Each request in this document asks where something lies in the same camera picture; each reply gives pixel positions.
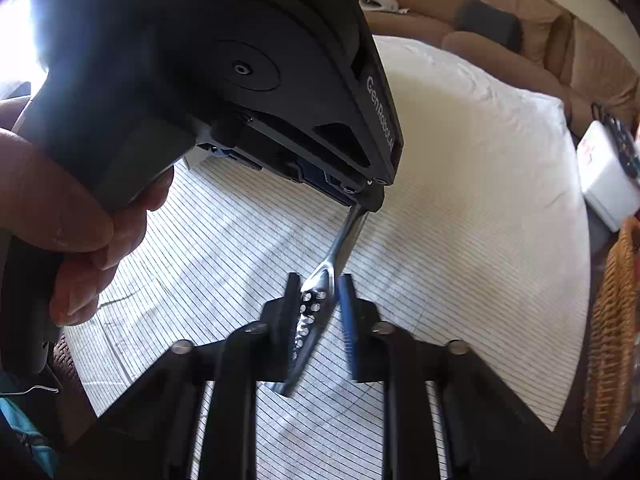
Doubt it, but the white case with black handle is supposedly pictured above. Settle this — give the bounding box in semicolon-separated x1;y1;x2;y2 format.
575;102;640;233

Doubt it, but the beige sofa cushion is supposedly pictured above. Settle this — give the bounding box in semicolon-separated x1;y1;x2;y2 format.
560;17;640;121
472;0;573;81

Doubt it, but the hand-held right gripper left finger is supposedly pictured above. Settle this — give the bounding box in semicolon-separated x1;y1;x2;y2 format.
75;272;303;480

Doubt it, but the wicker basket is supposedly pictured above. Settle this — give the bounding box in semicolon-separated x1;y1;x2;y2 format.
582;216;640;466

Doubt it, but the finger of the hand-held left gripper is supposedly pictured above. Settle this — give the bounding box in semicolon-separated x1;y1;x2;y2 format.
197;112;387;213

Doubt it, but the grey white neck massager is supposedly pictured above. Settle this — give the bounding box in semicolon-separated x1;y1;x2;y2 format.
357;0;408;13

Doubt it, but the person's left hand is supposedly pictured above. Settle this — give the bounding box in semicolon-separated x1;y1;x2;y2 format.
0;97;176;328

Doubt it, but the brown sofa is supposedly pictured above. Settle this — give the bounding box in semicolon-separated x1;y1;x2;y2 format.
360;0;640;136

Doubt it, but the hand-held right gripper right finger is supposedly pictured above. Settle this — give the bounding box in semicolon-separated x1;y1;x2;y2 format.
337;272;576;480

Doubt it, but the black lumbar pillow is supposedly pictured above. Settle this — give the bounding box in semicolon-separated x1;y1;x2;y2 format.
454;0;523;53

